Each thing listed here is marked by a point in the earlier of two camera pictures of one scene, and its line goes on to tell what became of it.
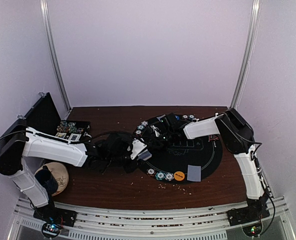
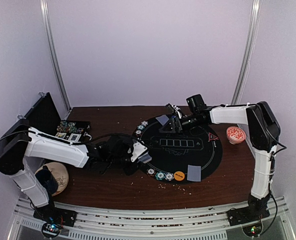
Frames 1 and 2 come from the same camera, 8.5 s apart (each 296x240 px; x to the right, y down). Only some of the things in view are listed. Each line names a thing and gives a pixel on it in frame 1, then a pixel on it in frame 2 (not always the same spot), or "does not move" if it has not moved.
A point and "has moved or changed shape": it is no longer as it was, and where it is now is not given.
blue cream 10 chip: [169, 176] does not move
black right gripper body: [161, 144] -> [190, 124]
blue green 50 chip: [160, 175] does not move
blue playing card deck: [144, 155] has moved or changed shape
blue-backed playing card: [194, 173] does not move
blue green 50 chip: [140, 127] does not move
